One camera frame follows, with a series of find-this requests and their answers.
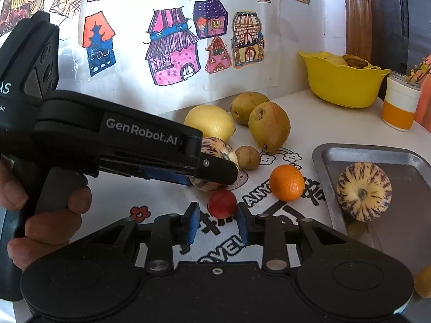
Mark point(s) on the white printed tablecloth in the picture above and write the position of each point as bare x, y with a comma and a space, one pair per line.
161, 198

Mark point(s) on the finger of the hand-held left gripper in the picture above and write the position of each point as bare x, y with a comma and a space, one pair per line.
219, 170

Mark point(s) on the yellow scalloped bowl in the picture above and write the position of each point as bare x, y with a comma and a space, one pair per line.
343, 84

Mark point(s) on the dark brown fruit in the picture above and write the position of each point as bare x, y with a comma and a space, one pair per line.
357, 61

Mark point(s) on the brown wooden frame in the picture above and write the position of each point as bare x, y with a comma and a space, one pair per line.
358, 13

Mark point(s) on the small red fruit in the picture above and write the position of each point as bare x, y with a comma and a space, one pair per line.
222, 203

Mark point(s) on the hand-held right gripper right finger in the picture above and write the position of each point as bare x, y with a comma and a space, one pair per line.
243, 225

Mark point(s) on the orange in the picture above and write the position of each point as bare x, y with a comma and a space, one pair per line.
287, 182

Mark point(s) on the person's left hand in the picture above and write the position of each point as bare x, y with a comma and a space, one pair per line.
50, 230

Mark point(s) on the white and orange cup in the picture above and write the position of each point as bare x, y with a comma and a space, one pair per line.
400, 106

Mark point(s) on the large green-brown pear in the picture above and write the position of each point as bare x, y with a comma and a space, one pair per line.
269, 126

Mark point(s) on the metal tray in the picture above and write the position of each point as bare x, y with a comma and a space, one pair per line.
387, 161

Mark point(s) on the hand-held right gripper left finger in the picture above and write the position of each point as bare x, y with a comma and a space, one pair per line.
191, 223

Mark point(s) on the coloured houses drawing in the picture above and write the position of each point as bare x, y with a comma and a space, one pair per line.
134, 40

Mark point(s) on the pale yellow fruit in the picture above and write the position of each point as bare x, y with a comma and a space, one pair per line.
335, 60

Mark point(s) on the small yellow-orange citrus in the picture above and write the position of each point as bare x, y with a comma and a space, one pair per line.
423, 281

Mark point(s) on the yellow lemon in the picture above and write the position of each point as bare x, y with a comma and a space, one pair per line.
209, 121

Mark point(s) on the small brown fruit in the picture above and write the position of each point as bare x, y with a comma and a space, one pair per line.
247, 157

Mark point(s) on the striped pepino melon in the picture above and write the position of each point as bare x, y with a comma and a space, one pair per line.
363, 191
220, 148

